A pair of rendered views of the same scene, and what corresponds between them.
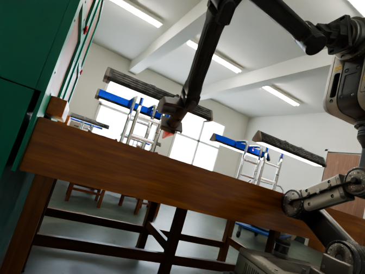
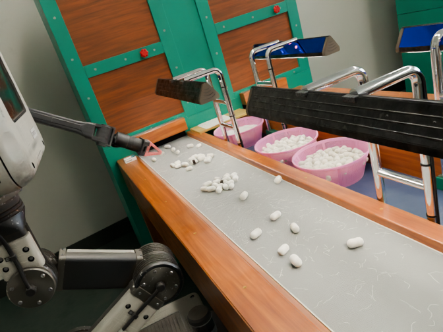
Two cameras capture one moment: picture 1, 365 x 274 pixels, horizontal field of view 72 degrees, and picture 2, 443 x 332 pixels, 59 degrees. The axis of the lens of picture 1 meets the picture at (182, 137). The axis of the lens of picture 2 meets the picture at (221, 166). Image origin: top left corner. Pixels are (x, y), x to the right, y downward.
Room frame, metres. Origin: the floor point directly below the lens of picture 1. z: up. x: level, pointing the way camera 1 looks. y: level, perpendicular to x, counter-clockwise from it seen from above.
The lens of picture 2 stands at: (1.48, -1.51, 1.31)
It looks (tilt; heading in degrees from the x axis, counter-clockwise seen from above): 21 degrees down; 93
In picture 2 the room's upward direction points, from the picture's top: 18 degrees counter-clockwise
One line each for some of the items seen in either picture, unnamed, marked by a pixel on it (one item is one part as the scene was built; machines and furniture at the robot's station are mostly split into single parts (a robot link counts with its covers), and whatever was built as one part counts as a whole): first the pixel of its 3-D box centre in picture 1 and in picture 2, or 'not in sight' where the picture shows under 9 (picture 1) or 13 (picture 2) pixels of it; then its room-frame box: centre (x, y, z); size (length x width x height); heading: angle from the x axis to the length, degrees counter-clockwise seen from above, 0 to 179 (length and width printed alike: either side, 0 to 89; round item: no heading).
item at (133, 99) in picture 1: (133, 131); (283, 90); (1.77, 0.34, 0.90); 0.20 x 0.19 x 0.45; 112
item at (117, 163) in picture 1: (237, 199); (186, 233); (1.24, -0.34, 0.67); 1.81 x 0.12 x 0.19; 112
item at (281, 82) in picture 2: (64, 120); (264, 90); (1.73, 0.80, 0.83); 0.30 x 0.06 x 0.07; 22
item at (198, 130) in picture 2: not in sight; (220, 120); (1.44, 0.63, 0.77); 0.33 x 0.15 x 0.01; 22
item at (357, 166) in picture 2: not in sight; (331, 164); (1.79, -0.24, 0.72); 0.27 x 0.27 x 0.10
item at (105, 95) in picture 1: (138, 108); (287, 48); (1.84, 0.37, 1.08); 0.62 x 0.08 x 0.07; 112
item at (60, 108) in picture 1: (58, 110); (159, 132); (1.10, 0.55, 0.83); 0.30 x 0.06 x 0.07; 22
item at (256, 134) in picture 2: not in sight; (240, 134); (1.52, 0.43, 0.72); 0.27 x 0.27 x 0.10
